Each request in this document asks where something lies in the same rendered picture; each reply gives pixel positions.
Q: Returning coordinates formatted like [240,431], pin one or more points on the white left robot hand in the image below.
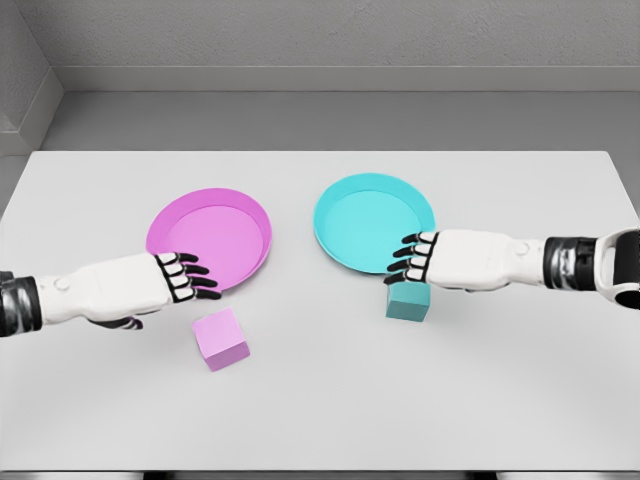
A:
[130,285]

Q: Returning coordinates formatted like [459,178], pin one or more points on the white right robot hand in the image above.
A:
[450,260]

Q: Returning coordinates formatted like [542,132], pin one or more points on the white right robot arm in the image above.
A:
[565,262]

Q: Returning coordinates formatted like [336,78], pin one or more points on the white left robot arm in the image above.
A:
[37,302]

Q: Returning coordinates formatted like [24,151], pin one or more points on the teal cube block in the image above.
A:
[407,301]

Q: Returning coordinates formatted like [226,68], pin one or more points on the cyan round plate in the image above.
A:
[367,220]

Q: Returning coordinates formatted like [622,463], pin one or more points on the pink round plate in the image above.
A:
[217,235]

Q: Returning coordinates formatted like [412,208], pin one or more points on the pink cube block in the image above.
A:
[220,337]

